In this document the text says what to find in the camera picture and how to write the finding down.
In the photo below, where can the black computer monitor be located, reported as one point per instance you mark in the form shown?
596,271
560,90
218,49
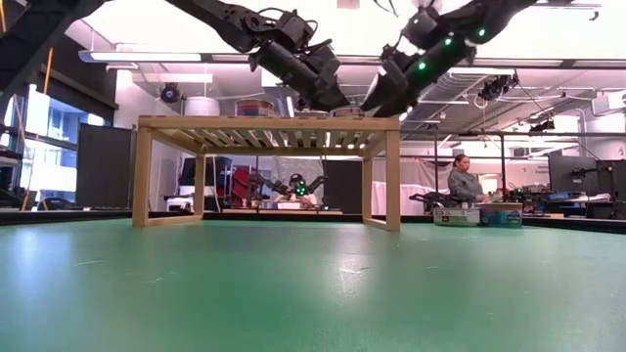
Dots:
621,186
569,173

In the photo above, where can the white cylindrical container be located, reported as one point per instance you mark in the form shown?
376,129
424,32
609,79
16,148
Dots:
202,106

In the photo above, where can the long strip light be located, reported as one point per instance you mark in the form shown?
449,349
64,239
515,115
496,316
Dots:
147,56

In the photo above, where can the black dome camera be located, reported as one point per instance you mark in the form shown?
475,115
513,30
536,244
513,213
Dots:
170,93

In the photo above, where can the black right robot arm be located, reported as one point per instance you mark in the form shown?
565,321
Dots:
499,12

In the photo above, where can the green table mat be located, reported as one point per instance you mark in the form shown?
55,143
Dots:
244,303

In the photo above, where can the small black hanging fixture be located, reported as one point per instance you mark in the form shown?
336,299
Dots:
542,126

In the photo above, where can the black hanging camera rig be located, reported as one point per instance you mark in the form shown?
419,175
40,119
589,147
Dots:
496,88

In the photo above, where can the white draped table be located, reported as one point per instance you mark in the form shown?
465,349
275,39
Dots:
408,200

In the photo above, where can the red cart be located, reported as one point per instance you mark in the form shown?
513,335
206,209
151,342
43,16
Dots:
244,178

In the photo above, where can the black table frame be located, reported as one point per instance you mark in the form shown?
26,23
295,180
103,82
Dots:
88,216

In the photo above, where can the black partition panel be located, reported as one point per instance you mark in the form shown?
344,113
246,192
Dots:
105,166

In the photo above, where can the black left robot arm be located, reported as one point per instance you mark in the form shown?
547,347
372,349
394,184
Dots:
230,19

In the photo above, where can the wooden slatted shelf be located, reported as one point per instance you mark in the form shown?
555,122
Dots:
269,123

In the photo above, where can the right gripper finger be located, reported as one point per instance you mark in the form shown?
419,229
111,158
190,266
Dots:
386,93
398,108

